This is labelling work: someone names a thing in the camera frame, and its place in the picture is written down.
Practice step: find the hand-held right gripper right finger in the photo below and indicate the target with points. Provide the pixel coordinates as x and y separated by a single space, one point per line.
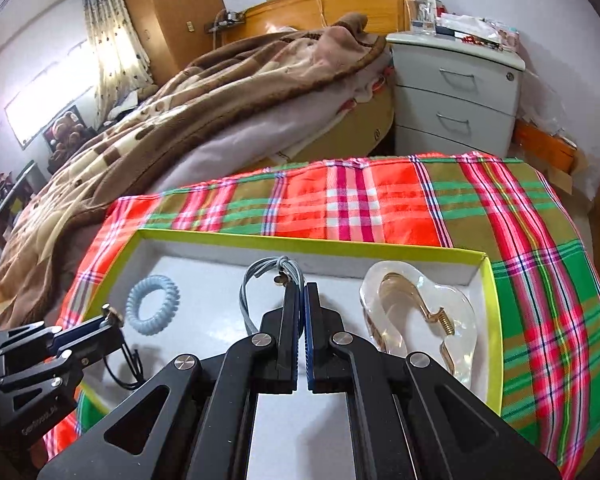
311 340

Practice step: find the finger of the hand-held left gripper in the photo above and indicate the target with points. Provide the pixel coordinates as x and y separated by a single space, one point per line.
95 344
80 334

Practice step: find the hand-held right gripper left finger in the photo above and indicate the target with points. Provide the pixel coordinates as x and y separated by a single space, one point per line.
287 340

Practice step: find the yellow-green cardboard box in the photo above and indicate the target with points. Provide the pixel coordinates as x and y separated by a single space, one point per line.
210 305

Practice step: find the clear hair claw clip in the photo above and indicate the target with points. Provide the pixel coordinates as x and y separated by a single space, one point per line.
460 320

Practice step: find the dark shelf with bottles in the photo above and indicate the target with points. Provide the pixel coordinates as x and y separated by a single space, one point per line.
10 200

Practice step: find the plaid cloth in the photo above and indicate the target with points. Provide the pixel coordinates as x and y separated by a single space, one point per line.
380 200

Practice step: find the brown teddy bear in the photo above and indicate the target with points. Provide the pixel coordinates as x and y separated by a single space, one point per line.
67 127

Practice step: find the window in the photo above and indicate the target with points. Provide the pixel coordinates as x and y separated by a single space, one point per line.
45 115

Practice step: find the brown patterned blanket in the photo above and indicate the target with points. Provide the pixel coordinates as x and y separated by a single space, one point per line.
180 125

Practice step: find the grey nightstand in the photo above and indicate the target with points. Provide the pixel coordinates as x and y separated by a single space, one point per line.
455 105

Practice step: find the dotted curtain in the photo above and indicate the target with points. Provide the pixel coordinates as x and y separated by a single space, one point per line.
115 45

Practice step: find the brown cardboard box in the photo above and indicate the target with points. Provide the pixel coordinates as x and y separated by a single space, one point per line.
565 180

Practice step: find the orange box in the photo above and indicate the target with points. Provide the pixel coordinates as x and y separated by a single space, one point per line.
540 145

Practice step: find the power strip with plugs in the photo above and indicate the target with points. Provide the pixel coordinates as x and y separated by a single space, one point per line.
227 19

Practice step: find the clear plastic bag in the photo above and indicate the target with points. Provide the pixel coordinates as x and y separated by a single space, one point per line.
545 105

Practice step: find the wooden wardrobe with stars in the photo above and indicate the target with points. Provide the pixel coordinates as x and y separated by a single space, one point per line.
170 10

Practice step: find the clear glass cup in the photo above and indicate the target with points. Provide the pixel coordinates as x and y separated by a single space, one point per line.
422 17

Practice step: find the clutter of small packages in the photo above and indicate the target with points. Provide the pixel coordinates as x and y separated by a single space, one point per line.
480 27

